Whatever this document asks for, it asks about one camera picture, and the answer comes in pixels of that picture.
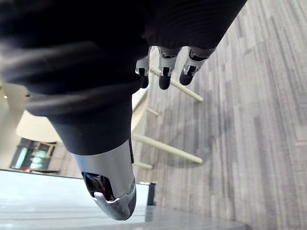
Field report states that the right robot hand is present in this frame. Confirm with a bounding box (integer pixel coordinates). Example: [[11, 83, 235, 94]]
[[0, 0, 248, 221]]

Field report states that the dark glass-front cabinet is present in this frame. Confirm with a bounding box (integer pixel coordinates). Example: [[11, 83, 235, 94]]
[[9, 137, 63, 173]]

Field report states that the grey white table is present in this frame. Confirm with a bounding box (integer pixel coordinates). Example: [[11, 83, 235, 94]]
[[0, 168, 251, 230]]

